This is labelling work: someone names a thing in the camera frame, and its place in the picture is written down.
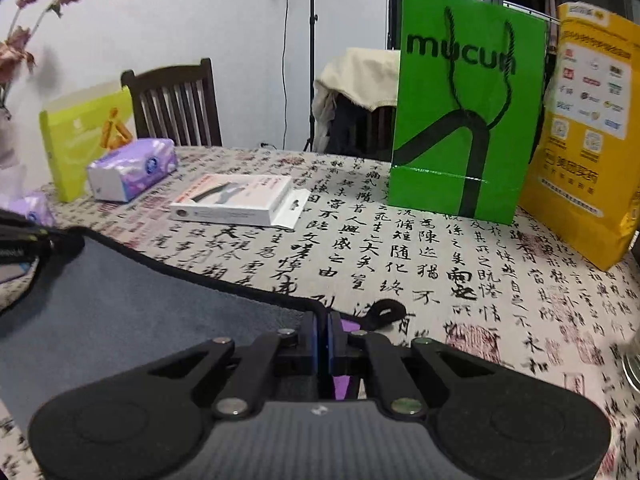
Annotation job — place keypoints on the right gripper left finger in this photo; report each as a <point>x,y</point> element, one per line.
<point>271,363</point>

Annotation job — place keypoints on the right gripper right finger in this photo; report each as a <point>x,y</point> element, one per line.
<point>360,358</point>

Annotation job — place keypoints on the purple and grey towel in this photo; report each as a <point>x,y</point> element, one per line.
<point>111,362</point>

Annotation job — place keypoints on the near purple tissue pack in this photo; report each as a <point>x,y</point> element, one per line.
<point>33,206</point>

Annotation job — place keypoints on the purple tissue pack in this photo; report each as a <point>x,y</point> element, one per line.
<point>125,173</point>
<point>33,206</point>

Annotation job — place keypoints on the pink speckled vase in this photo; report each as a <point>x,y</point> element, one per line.
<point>13,172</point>

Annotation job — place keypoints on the far purple tissue pack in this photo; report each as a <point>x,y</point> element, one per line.
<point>125,173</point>

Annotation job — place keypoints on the yellow green carton box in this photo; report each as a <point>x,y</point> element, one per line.
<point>82,127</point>

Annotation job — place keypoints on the calligraphy print tablecloth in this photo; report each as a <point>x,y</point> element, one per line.
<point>515,295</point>

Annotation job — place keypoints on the flat white product box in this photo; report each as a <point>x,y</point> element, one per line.
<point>262,200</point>

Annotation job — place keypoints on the dark wooden chair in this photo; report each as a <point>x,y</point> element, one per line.
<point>177,103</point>

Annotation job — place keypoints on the chair under cream cloth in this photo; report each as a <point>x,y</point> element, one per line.
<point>357,132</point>

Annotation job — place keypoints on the clear drinking glass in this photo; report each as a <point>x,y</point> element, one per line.
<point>631,361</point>

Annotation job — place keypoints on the cream cloth on chair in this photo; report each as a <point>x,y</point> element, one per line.
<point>368,78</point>

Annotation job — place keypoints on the yellow printed paper bag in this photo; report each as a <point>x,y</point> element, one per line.
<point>583,180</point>

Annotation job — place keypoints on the green mucun paper bag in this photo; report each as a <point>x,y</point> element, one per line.
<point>471,82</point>

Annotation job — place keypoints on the studio floor lamp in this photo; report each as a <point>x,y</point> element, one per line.
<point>297,35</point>

